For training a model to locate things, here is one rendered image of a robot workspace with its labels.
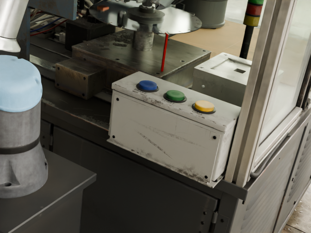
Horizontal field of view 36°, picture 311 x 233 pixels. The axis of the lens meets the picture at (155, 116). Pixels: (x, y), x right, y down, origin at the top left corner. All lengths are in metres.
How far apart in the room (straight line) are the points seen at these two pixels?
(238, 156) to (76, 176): 0.34
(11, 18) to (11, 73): 0.14
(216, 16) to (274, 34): 1.22
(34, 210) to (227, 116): 0.42
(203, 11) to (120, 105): 1.09
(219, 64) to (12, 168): 0.62
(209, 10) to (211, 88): 0.93
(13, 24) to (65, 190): 0.34
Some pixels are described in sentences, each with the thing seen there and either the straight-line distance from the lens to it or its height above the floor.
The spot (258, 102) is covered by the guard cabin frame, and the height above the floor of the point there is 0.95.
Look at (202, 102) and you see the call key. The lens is 1.00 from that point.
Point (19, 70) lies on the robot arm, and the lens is 0.89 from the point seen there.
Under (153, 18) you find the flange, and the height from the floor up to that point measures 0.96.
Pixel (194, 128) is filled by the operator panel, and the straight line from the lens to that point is 0.98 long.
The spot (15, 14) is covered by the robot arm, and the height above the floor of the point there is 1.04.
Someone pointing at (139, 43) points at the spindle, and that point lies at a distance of 1.41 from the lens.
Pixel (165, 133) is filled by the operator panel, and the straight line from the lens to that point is 1.02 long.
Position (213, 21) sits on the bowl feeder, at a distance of 2.11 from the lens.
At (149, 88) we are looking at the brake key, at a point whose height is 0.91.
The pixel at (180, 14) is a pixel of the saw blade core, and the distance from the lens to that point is 1.48.
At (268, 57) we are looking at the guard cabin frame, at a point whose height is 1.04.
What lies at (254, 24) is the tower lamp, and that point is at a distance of 1.41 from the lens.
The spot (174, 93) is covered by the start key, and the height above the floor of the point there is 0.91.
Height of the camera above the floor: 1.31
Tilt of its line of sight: 27 degrees down
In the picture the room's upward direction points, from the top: 8 degrees clockwise
